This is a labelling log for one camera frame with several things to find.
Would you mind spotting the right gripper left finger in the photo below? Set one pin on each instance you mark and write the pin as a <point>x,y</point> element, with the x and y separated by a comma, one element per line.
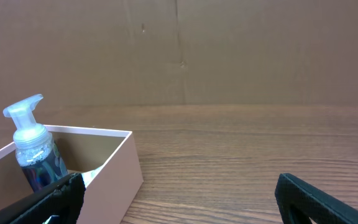
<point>59,202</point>

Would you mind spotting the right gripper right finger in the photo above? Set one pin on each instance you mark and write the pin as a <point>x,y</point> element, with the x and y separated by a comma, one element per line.
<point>299,202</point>

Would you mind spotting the clear soap pump bottle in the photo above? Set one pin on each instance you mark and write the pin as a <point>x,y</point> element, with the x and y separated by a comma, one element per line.
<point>36,152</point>

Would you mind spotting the white cardboard box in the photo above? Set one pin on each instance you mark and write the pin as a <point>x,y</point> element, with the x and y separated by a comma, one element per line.
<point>108,158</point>

